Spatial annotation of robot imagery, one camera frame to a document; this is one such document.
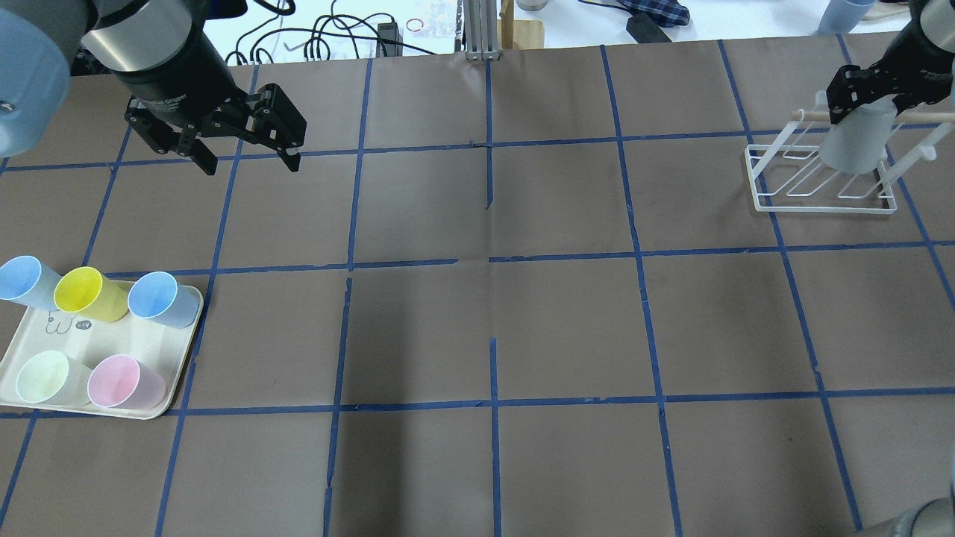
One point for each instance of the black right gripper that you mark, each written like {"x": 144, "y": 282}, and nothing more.
{"x": 919, "y": 80}

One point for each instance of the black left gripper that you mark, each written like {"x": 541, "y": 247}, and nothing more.
{"x": 181, "y": 82}

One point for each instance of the grey-blue plastic cup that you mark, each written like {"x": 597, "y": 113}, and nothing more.
{"x": 855, "y": 145}

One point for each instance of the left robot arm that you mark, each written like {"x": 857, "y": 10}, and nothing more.
{"x": 40, "y": 41}

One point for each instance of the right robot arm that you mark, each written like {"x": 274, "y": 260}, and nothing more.
{"x": 937, "y": 21}

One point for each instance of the grey-blue cup on desk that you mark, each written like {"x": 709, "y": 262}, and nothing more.
{"x": 840, "y": 16}

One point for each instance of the light blue plastic cup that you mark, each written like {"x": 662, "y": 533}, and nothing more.
{"x": 159, "y": 297}

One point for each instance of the yellow plastic cup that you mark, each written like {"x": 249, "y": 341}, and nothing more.
{"x": 86, "y": 292}

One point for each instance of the pink plastic cup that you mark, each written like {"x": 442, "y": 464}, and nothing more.
{"x": 123, "y": 382}

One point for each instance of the pale green plastic cup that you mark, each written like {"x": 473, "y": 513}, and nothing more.
{"x": 51, "y": 377}

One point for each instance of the folded blue plaid umbrella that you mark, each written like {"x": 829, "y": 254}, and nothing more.
{"x": 665, "y": 13}

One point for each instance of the white plastic tray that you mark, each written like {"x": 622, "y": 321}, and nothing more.
{"x": 164, "y": 350}

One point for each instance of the wooden mug tree stand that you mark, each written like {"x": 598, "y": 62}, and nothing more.
{"x": 518, "y": 34}

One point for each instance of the white wire cup rack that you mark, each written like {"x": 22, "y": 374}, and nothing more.
{"x": 787, "y": 175}

